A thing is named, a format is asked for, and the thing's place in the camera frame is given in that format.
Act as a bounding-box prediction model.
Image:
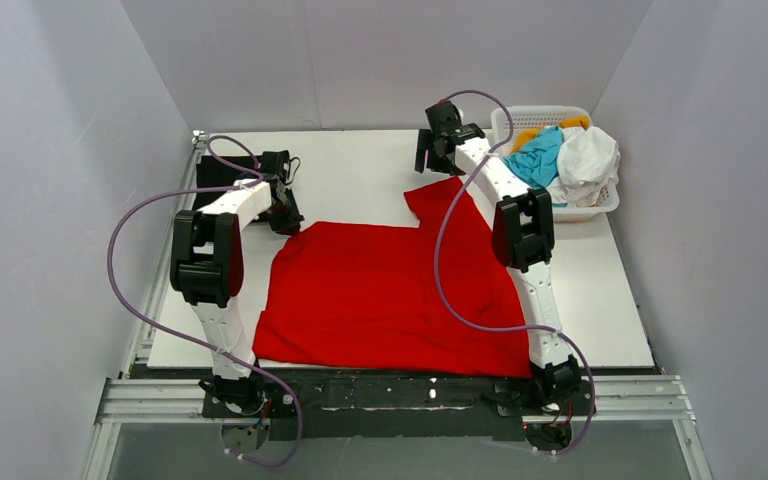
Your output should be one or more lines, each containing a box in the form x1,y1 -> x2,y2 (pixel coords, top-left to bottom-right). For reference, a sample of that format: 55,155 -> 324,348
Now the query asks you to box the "red t shirt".
253,178 -> 531,378

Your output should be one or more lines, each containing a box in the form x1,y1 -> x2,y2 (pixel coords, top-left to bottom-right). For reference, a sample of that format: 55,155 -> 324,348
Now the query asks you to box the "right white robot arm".
415,100 -> 582,406

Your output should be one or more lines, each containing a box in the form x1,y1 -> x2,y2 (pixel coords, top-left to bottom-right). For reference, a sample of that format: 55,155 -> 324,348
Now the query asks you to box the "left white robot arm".
170,150 -> 304,404

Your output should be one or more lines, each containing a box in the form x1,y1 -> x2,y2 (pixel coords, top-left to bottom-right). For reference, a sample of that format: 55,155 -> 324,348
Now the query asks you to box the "white plastic laundry basket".
491,105 -> 619,222

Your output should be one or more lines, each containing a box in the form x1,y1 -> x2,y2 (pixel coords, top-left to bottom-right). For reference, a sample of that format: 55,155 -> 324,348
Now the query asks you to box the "yellow t shirt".
510,116 -> 591,153

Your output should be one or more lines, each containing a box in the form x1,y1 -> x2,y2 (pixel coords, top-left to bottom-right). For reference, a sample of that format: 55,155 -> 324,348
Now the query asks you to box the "folded black t shirt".
192,151 -> 283,210

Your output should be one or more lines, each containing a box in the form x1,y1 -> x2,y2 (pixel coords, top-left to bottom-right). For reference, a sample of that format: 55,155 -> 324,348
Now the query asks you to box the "light blue t shirt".
503,126 -> 563,188

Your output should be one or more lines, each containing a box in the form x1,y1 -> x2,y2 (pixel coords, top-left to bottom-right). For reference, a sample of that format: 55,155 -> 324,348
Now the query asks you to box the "white t shirt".
547,126 -> 620,208

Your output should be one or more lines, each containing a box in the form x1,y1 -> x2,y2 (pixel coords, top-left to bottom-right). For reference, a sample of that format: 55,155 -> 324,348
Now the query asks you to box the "left side aluminium rail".
118,130 -> 208,380

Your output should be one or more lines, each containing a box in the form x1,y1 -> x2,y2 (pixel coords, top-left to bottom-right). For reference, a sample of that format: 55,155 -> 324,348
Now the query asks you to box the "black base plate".
198,368 -> 592,442

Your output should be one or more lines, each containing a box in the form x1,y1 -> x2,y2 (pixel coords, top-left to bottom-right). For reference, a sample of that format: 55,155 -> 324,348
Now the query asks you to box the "aluminium frame rail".
86,375 -> 712,479

